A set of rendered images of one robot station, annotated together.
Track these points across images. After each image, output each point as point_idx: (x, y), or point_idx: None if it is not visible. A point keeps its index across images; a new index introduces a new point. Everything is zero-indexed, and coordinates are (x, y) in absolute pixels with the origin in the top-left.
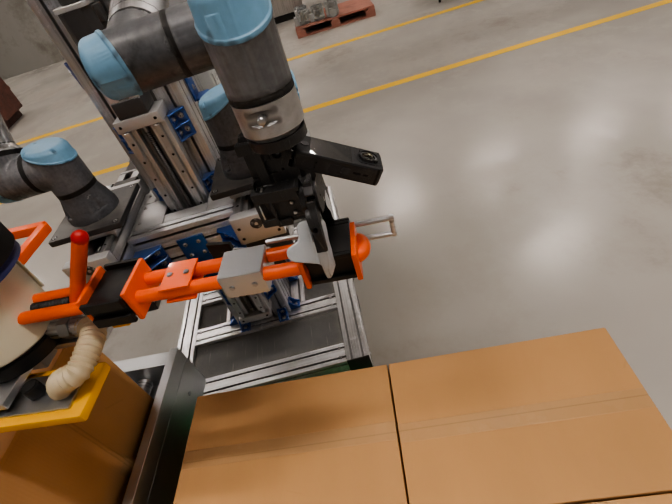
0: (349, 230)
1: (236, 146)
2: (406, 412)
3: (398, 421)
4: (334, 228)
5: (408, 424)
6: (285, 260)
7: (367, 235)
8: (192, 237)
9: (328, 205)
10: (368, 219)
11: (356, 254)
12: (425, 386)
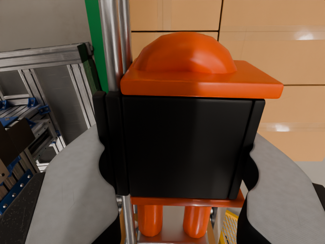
0: (158, 96)
1: None
2: (149, 22)
3: (155, 29)
4: (140, 137)
5: (158, 22)
6: (13, 124)
7: (120, 37)
8: (2, 212)
9: (92, 187)
10: (104, 25)
11: (280, 83)
12: (129, 1)
